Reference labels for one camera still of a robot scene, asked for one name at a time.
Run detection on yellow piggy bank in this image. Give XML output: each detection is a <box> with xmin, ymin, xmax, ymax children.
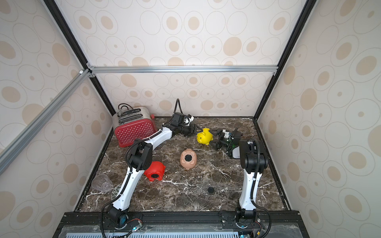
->
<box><xmin>196</xmin><ymin>128</ymin><xmax>213</xmax><ymax>145</ymax></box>

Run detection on pink piggy bank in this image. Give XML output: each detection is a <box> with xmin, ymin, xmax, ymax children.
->
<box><xmin>180</xmin><ymin>149</ymin><xmax>197</xmax><ymax>170</ymax></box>

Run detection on red piggy bank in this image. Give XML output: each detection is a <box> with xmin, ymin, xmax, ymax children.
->
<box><xmin>144</xmin><ymin>161</ymin><xmax>166</xmax><ymax>181</ymax></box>

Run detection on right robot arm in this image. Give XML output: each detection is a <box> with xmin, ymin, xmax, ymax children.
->
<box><xmin>211</xmin><ymin>129</ymin><xmax>268</xmax><ymax>222</ymax></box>

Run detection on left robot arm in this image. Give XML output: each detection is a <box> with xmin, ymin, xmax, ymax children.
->
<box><xmin>102</xmin><ymin>113</ymin><xmax>196</xmax><ymax>228</ymax></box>

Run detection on red metal toaster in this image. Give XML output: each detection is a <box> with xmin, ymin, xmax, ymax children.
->
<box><xmin>112</xmin><ymin>103</ymin><xmax>157</xmax><ymax>148</ymax></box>

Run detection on speckled stone egg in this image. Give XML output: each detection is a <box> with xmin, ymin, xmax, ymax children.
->
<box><xmin>112</xmin><ymin>184</ymin><xmax>121</xmax><ymax>199</ymax></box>

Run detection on clear glass cup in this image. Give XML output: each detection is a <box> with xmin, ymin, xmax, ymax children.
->
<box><xmin>91</xmin><ymin>174</ymin><xmax>113</xmax><ymax>192</ymax></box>

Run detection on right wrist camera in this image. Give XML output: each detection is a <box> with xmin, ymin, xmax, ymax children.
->
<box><xmin>222</xmin><ymin>130</ymin><xmax>232</xmax><ymax>140</ymax></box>

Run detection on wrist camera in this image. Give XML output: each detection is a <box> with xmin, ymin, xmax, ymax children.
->
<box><xmin>222</xmin><ymin>130</ymin><xmax>232</xmax><ymax>140</ymax></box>
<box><xmin>184</xmin><ymin>115</ymin><xmax>194</xmax><ymax>126</ymax></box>

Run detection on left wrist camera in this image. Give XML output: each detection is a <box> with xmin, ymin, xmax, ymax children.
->
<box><xmin>184</xmin><ymin>115</ymin><xmax>194</xmax><ymax>126</ymax></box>

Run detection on horizontal aluminium rail back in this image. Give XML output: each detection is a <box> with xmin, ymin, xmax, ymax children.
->
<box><xmin>90</xmin><ymin>65</ymin><xmax>278</xmax><ymax>73</ymax></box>

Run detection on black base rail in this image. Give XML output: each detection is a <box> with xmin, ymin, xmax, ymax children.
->
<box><xmin>53</xmin><ymin>211</ymin><xmax>309</xmax><ymax>238</ymax></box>

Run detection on diagonal aluminium rail left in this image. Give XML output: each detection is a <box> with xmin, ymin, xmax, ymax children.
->
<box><xmin>1</xmin><ymin>69</ymin><xmax>90</xmax><ymax>173</ymax></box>

